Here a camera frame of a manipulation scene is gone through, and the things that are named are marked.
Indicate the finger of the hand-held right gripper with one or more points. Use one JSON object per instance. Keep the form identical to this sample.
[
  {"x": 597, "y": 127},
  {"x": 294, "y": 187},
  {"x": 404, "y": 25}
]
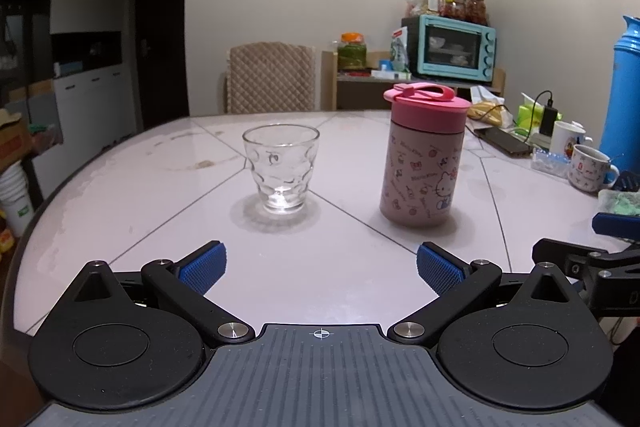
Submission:
[
  {"x": 607, "y": 279},
  {"x": 617, "y": 225}
]

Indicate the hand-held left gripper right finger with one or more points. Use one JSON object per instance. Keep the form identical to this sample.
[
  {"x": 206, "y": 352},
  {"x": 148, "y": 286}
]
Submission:
[{"x": 440, "y": 269}]

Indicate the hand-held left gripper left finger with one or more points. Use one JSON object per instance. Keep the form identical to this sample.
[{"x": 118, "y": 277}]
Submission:
[{"x": 202, "y": 267}]

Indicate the pink cartoon print bottle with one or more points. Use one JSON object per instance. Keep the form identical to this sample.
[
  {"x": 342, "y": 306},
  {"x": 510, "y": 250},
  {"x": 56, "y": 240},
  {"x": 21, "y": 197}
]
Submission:
[{"x": 420, "y": 179}]

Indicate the clear dimpled glass cup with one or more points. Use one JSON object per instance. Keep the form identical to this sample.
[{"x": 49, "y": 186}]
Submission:
[{"x": 280, "y": 172}]

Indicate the green cloth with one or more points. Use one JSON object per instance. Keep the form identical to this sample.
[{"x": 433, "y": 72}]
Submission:
[{"x": 622, "y": 203}]

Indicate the floral print mug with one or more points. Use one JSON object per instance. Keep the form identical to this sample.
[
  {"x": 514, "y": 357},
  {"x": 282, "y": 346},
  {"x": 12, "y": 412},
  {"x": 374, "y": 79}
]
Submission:
[{"x": 590, "y": 169}]

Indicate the clear plastic box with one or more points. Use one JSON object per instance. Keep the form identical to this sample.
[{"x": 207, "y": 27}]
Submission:
[{"x": 550, "y": 162}]

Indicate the white cartoon mug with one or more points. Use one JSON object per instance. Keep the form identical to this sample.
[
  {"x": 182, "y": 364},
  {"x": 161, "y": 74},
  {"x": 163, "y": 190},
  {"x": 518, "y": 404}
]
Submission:
[{"x": 567, "y": 139}]

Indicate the blue thermos flask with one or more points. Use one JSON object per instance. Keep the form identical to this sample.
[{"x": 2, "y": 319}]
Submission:
[{"x": 622, "y": 107}]

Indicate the black charger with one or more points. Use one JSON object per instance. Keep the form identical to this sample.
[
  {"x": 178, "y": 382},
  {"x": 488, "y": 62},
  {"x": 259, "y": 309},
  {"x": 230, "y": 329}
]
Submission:
[{"x": 548, "y": 121}]

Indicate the black smartphone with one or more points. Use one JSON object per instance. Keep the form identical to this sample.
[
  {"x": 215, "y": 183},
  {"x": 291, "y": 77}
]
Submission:
[{"x": 502, "y": 141}]

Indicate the green packet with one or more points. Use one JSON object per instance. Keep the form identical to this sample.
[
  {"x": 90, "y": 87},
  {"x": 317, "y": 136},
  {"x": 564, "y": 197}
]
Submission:
[{"x": 527, "y": 114}]

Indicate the yellow bag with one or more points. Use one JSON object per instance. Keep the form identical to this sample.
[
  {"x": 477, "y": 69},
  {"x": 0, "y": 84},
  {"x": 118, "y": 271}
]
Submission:
[{"x": 487, "y": 114}]

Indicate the white tissue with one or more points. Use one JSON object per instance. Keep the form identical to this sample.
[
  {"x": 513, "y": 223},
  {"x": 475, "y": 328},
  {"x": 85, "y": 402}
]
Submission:
[{"x": 485, "y": 94}]

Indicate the wooden side shelf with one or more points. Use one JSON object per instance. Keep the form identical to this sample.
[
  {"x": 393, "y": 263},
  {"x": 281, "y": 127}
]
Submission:
[{"x": 360, "y": 94}]

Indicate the stack of white buckets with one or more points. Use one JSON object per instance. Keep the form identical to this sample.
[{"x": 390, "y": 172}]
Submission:
[{"x": 17, "y": 202}]

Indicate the white cabinet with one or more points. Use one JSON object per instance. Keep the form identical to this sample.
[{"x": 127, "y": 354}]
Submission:
[{"x": 90, "y": 102}]

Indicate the beige quilted chair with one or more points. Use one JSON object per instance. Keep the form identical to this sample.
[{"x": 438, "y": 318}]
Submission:
[{"x": 272, "y": 79}]

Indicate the flat green and white box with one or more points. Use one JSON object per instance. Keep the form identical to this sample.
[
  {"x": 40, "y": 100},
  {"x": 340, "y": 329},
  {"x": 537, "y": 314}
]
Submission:
[{"x": 390, "y": 74}]

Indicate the small blue and white box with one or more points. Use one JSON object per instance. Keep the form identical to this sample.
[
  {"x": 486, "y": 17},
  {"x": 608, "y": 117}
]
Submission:
[{"x": 386, "y": 65}]

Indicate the teal toaster oven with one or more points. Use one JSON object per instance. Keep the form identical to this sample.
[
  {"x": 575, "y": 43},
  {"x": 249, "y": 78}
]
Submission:
[{"x": 450, "y": 47}]

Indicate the red and green printed box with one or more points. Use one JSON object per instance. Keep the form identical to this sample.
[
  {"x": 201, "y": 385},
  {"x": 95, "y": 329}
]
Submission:
[{"x": 400, "y": 49}]

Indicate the dark door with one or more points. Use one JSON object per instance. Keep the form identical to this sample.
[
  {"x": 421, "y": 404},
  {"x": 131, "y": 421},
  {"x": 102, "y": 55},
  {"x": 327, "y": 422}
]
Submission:
[{"x": 162, "y": 42}]

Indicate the cardboard box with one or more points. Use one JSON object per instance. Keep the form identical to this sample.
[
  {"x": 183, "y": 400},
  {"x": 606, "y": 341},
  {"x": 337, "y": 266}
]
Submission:
[{"x": 12, "y": 139}]

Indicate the green jar with orange lid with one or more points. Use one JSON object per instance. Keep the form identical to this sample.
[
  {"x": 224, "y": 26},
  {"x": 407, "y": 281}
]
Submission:
[{"x": 352, "y": 54}]

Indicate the small jar with red contents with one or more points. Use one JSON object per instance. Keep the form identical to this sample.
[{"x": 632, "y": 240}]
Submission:
[{"x": 454, "y": 10}]

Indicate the clear plastic food bag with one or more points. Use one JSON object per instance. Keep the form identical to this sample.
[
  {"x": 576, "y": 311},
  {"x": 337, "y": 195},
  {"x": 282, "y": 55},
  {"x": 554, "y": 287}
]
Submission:
[{"x": 412, "y": 6}]

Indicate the glass jar with pale contents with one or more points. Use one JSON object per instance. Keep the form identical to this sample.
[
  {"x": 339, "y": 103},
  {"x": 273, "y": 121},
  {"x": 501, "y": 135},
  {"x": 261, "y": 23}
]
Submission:
[{"x": 431, "y": 3}]

